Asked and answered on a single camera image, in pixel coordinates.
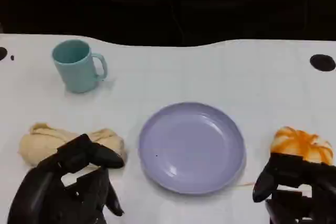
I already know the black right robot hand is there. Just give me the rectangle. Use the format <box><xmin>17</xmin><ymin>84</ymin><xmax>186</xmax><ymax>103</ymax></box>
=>
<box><xmin>252</xmin><ymin>153</ymin><xmax>336</xmax><ymax>224</ymax></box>

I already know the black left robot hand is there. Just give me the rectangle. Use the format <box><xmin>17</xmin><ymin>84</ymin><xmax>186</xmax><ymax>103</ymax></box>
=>
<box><xmin>6</xmin><ymin>133</ymin><xmax>125</xmax><ymax>224</ymax></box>

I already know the beige towel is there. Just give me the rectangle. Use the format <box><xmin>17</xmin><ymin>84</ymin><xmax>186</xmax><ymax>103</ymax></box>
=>
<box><xmin>17</xmin><ymin>122</ymin><xmax>129</xmax><ymax>169</ymax></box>

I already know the orange and white bread roll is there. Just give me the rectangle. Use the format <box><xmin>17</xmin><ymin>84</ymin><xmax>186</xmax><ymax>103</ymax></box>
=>
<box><xmin>270</xmin><ymin>126</ymin><xmax>335</xmax><ymax>166</ymax></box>

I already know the lilac plate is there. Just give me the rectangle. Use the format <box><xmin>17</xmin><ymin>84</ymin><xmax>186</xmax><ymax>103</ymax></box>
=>
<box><xmin>138</xmin><ymin>102</ymin><xmax>247</xmax><ymax>196</ymax></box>

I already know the pale green mug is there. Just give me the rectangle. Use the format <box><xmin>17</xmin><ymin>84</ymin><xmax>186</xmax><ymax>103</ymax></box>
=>
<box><xmin>51</xmin><ymin>39</ymin><xmax>109</xmax><ymax>94</ymax></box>

